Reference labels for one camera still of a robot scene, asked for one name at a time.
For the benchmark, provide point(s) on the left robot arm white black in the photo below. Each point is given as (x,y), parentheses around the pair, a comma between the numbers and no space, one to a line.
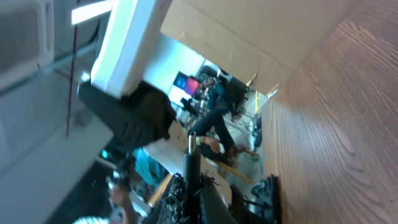
(136,112)

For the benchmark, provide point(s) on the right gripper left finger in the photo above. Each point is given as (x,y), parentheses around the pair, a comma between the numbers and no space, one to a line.
(170,209)

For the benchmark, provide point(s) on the ceiling light strip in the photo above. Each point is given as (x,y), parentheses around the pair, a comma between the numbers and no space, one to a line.
(91,11)

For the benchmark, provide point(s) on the cardboard wall panel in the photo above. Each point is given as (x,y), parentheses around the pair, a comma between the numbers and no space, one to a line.
(260,42)

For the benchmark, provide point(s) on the seated person in background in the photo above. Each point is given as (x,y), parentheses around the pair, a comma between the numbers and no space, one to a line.
(213,138)

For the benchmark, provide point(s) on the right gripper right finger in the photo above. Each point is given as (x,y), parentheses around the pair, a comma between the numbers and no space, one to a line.
(211,208)

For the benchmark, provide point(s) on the ceiling air conditioner unit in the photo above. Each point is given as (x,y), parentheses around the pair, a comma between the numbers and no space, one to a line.
(27,39)

